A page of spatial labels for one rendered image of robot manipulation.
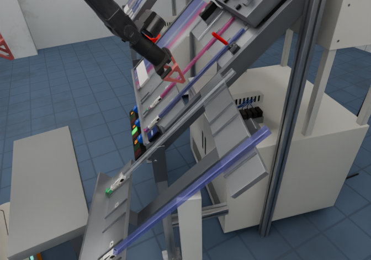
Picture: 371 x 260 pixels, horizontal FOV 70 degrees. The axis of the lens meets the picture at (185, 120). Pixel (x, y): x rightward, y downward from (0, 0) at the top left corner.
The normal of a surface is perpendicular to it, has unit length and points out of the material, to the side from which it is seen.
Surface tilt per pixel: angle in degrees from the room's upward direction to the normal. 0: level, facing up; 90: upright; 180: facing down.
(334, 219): 0
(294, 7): 90
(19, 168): 0
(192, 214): 90
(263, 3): 90
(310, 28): 90
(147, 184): 0
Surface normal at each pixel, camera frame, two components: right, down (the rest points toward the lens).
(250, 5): -0.70, -0.47
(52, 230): -0.04, -0.81
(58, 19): 0.44, 0.51
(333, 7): -0.97, 0.17
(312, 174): 0.23, 0.56
